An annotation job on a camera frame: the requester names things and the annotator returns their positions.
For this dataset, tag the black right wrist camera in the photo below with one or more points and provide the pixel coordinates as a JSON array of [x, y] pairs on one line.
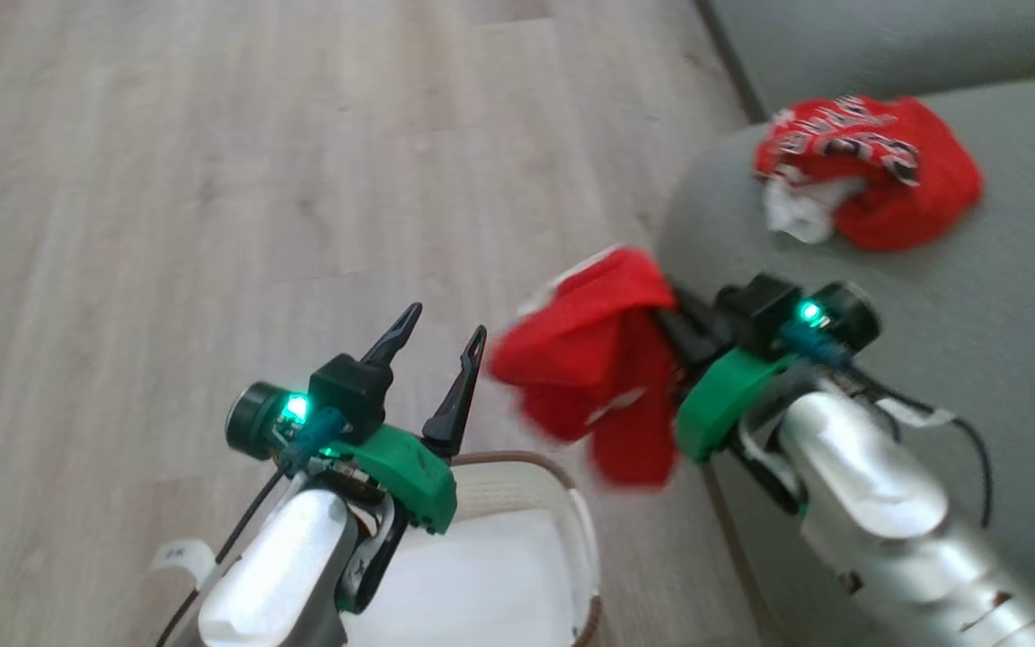
[[765, 305]]

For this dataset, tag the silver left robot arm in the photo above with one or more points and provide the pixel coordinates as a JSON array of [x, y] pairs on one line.
[[275, 575]]

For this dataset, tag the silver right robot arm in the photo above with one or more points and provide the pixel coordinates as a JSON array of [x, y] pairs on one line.
[[877, 503]]

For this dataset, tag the grey-green fabric sofa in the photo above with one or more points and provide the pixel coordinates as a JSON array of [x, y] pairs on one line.
[[1021, 323]]

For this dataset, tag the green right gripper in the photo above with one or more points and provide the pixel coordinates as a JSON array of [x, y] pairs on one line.
[[724, 395]]

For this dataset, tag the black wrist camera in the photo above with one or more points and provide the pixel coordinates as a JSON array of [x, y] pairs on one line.
[[765, 305], [351, 386]]

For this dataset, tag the white cloth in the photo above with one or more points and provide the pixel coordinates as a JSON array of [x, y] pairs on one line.
[[482, 580]]

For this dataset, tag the red jersey with black lettering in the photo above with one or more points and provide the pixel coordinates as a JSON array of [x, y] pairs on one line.
[[922, 198]]

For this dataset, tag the white laundry basket brown rim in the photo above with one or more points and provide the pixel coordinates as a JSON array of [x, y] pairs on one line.
[[517, 476]]

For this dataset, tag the red shorts with white stripes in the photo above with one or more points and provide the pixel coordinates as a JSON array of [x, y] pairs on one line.
[[589, 359]]

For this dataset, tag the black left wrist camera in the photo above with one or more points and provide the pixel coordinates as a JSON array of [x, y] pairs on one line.
[[351, 386]]

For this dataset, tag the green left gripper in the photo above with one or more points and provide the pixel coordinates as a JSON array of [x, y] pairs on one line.
[[401, 472]]

